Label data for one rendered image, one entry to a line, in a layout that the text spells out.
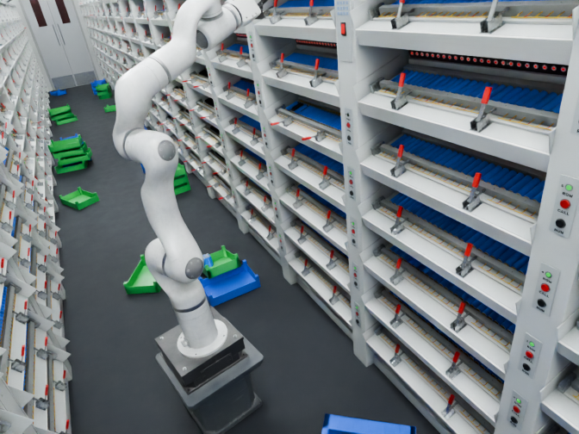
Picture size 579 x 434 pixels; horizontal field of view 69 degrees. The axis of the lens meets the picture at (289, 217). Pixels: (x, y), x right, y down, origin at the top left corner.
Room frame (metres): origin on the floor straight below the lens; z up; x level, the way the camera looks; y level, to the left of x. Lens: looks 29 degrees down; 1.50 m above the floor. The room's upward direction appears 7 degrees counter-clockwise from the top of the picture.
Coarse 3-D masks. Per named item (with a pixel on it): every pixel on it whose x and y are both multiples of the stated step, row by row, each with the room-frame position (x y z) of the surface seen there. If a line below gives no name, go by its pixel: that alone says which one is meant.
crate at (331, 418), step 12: (324, 420) 0.90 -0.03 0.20; (336, 420) 0.89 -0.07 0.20; (348, 420) 0.88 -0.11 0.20; (360, 420) 0.88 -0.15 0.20; (372, 420) 0.87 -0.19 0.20; (324, 432) 0.85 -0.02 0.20; (336, 432) 0.91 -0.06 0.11; (348, 432) 0.84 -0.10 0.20; (360, 432) 0.84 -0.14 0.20; (372, 432) 0.83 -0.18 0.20; (384, 432) 0.83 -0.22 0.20; (396, 432) 0.82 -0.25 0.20; (408, 432) 0.82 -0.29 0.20
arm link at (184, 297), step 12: (156, 240) 1.22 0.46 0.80; (156, 252) 1.17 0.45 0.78; (156, 264) 1.15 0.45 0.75; (156, 276) 1.17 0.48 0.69; (168, 288) 1.15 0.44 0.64; (180, 288) 1.15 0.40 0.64; (192, 288) 1.15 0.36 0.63; (180, 300) 1.12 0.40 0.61; (192, 300) 1.12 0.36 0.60; (204, 300) 1.16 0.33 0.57; (180, 312) 1.12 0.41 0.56
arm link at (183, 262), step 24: (144, 144) 1.13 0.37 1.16; (168, 144) 1.14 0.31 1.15; (168, 168) 1.13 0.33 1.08; (144, 192) 1.15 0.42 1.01; (168, 192) 1.17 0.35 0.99; (168, 216) 1.15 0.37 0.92; (168, 240) 1.12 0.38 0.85; (192, 240) 1.16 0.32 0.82; (168, 264) 1.10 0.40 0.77; (192, 264) 1.10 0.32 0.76
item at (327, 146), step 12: (288, 96) 1.94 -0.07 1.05; (276, 108) 1.90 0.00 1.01; (276, 120) 1.86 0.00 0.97; (288, 132) 1.73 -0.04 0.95; (300, 132) 1.64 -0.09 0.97; (312, 132) 1.60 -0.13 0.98; (312, 144) 1.55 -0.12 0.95; (324, 144) 1.47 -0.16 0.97; (336, 144) 1.44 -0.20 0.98; (336, 156) 1.39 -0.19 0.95
